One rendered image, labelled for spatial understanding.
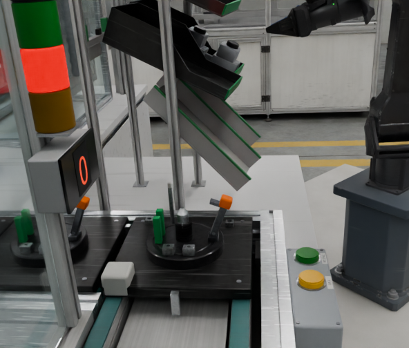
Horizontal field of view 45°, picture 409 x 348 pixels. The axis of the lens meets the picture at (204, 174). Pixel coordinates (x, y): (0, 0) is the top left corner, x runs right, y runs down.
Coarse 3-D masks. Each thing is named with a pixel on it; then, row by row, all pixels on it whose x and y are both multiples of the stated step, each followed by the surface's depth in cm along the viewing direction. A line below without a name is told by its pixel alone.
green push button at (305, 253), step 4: (300, 248) 86; (304, 248) 86; (308, 248) 86; (312, 248) 86; (296, 252) 85; (300, 252) 85; (304, 252) 85; (308, 252) 85; (312, 252) 85; (316, 252) 85; (296, 256) 84; (300, 256) 84; (304, 256) 84; (308, 256) 84; (312, 256) 84; (316, 256) 84; (300, 260) 84; (304, 260) 83; (308, 260) 83; (312, 260) 83; (316, 260) 84
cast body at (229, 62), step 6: (222, 42) 115; (228, 42) 114; (234, 42) 115; (222, 48) 114; (228, 48) 113; (234, 48) 114; (216, 54) 114; (222, 54) 114; (228, 54) 114; (234, 54) 113; (210, 60) 117; (216, 60) 115; (222, 60) 115; (228, 60) 114; (234, 60) 114; (222, 66) 115; (228, 66) 115; (234, 66) 115
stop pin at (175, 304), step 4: (172, 292) 77; (176, 292) 77; (172, 296) 77; (176, 296) 77; (172, 300) 77; (176, 300) 77; (172, 304) 77; (176, 304) 77; (180, 304) 78; (172, 308) 78; (176, 308) 78; (180, 308) 78; (172, 312) 78; (176, 312) 78; (180, 312) 78
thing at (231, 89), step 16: (112, 16) 97; (128, 16) 96; (144, 16) 108; (112, 32) 99; (128, 32) 98; (144, 32) 97; (176, 32) 108; (128, 48) 99; (144, 48) 98; (160, 48) 97; (176, 48) 109; (192, 48) 108; (160, 64) 98; (176, 64) 98; (192, 64) 109; (208, 64) 109; (192, 80) 98; (208, 80) 97; (224, 80) 108; (240, 80) 107; (224, 96) 97
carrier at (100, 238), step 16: (96, 224) 98; (112, 224) 98; (80, 240) 89; (96, 240) 93; (112, 240) 92; (80, 256) 88; (96, 256) 87; (112, 256) 90; (80, 272) 83; (96, 272) 83; (80, 288) 79; (96, 288) 81
